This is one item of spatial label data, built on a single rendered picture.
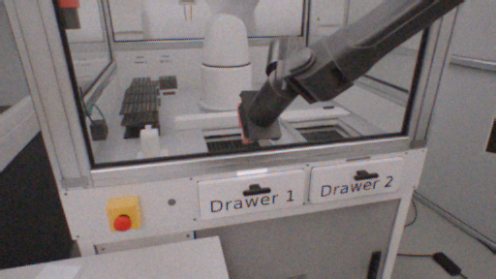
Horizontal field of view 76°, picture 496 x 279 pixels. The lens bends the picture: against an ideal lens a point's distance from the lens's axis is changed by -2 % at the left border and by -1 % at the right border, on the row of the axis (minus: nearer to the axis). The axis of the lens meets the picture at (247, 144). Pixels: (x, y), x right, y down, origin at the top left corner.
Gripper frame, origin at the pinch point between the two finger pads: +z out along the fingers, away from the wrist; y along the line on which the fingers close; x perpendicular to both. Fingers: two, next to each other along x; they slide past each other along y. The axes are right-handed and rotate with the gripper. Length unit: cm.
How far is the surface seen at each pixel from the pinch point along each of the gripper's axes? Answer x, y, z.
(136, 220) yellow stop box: 22.1, -10.8, 24.6
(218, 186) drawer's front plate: 1.8, -5.9, 19.0
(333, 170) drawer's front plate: -29.8, -6.5, 12.5
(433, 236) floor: -156, -34, 95
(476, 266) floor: -156, -53, 76
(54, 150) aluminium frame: 38.4, 5.7, 17.5
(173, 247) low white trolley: 12.9, -18.0, 31.0
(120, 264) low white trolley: 26.2, -20.0, 31.3
